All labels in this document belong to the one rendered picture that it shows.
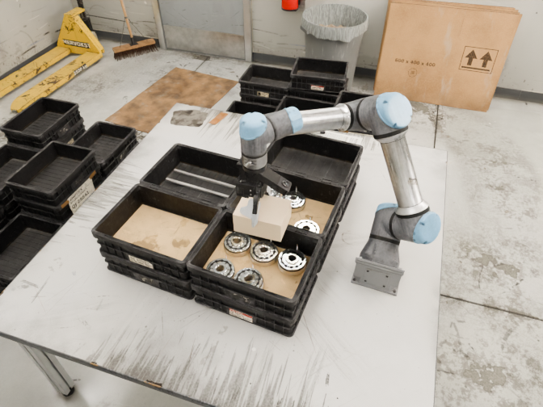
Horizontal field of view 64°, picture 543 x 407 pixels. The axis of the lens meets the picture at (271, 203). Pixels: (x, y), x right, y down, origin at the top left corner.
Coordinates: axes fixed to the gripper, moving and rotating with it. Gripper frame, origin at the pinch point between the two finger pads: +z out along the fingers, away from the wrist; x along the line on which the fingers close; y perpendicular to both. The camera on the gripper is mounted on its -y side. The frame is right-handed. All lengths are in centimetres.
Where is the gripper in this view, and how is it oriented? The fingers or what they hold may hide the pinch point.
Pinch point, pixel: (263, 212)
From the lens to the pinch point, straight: 141.5
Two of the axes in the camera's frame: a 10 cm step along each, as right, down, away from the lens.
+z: 0.1, 7.2, 6.9
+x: -3.1, 6.6, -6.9
